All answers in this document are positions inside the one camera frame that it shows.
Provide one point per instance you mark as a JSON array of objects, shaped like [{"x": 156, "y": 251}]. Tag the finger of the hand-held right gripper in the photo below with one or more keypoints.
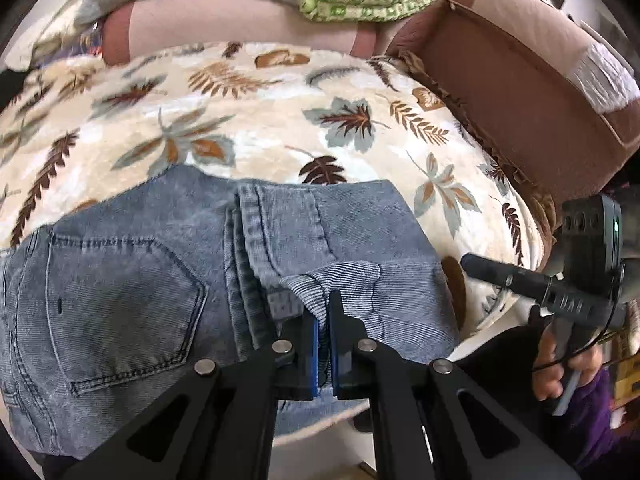
[{"x": 500, "y": 275}]

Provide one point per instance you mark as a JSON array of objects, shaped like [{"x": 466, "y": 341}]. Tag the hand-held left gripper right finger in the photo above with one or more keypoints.
[{"x": 336, "y": 370}]

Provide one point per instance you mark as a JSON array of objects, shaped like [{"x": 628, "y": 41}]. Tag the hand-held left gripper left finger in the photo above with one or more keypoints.
[{"x": 314, "y": 360}]

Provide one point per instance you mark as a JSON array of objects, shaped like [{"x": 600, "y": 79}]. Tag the blue denim pants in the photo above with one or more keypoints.
[{"x": 125, "y": 285}]

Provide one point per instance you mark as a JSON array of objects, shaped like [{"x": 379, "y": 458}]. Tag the person's right hand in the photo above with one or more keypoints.
[{"x": 547, "y": 375}]

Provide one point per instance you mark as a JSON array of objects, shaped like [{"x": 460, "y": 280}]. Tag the white crumpled cloth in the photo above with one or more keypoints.
[{"x": 605, "y": 80}]

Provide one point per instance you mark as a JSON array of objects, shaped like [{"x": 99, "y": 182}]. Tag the person's purple clothing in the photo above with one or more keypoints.
[{"x": 600, "y": 425}]

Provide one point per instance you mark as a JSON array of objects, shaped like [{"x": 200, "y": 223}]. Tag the brown and pink sofa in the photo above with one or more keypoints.
[{"x": 500, "y": 85}]

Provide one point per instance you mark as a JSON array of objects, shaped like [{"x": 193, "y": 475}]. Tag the leaf print cream blanket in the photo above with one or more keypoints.
[{"x": 250, "y": 125}]

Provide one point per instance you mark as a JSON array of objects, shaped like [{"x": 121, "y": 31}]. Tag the colourful packet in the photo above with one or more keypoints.
[{"x": 93, "y": 40}]

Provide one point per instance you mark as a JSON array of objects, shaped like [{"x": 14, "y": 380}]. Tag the cream printed pillow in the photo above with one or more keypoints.
[{"x": 45, "y": 40}]

